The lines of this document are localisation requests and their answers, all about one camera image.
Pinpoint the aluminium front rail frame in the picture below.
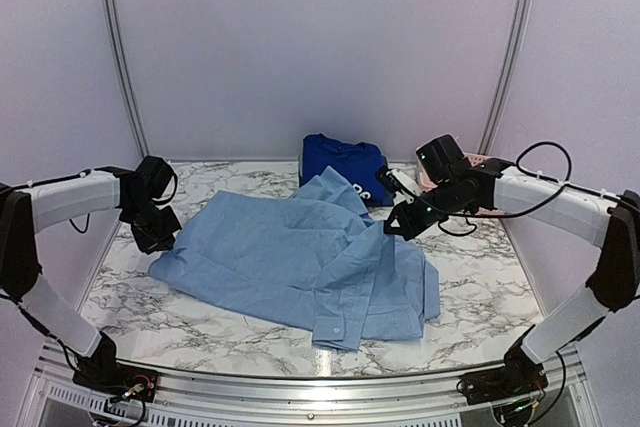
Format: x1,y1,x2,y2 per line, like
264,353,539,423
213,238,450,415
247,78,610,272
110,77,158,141
15,342,603,426

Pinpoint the right aluminium corner post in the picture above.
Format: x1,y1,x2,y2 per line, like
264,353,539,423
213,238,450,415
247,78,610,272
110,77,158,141
478,0,532,154

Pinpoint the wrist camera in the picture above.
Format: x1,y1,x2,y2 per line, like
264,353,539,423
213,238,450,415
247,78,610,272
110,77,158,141
136,155,178,206
375,134,469,203

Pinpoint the left aluminium corner post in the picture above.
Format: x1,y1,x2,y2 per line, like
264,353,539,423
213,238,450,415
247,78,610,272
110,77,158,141
102,0,150,157

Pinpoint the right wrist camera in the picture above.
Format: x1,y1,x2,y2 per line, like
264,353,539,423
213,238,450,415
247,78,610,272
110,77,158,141
375,134,469,203

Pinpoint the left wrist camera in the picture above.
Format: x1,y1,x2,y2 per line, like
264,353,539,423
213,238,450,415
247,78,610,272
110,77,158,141
136,155,178,206

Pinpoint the royal blue printed t-shirt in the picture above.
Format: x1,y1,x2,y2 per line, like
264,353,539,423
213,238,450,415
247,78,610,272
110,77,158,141
298,134,393,207

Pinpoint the aluminium corner post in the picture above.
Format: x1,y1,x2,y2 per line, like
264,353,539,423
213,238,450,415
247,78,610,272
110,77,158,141
478,0,532,154
102,0,150,157

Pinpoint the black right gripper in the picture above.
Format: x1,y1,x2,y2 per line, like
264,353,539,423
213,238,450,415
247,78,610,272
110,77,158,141
383,178,468,240

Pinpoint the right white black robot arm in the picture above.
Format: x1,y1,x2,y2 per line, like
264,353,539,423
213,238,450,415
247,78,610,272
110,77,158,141
376,135,639,403

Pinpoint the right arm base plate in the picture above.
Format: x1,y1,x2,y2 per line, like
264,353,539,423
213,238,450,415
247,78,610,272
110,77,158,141
456,367,549,405

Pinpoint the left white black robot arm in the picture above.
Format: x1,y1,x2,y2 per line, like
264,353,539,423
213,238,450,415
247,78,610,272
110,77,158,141
1,156,181,392

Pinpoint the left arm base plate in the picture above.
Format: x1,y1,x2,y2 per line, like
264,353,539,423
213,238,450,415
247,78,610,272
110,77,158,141
72,364,159,403

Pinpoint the light blue shirt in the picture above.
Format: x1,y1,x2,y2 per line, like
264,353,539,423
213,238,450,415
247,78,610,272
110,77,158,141
149,168,440,351

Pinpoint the pink perforated plastic basket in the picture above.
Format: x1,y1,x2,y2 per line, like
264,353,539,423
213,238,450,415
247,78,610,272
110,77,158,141
420,155,513,215

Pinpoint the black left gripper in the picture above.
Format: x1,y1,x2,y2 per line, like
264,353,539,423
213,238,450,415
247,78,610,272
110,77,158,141
122,198,180,254

